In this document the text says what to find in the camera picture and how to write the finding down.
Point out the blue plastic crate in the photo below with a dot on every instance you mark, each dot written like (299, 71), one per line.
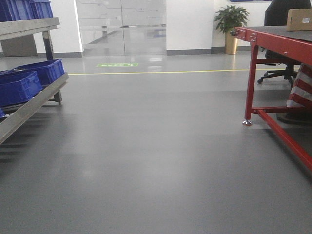
(18, 87)
(47, 71)

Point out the brown cardboard package box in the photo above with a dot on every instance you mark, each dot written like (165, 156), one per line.
(299, 20)

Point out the red white striped barrier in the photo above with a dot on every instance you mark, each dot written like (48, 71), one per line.
(301, 92)

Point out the blue plastic crate front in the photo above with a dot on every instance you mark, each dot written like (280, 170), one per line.
(18, 87)

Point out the green potted plant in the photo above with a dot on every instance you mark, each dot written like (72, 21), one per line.
(229, 17)

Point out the glass door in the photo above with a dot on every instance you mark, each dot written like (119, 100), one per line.
(122, 27)

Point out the red metal table frame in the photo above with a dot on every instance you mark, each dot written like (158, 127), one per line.
(296, 47)

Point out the blue crates upper shelf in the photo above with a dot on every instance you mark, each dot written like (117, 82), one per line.
(14, 10)

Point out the blue plastic crate rear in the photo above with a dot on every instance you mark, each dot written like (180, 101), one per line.
(47, 71)

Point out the steel shelf rack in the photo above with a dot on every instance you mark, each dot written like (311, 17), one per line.
(20, 28)

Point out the gold plant pot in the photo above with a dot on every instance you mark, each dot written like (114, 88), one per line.
(231, 43)

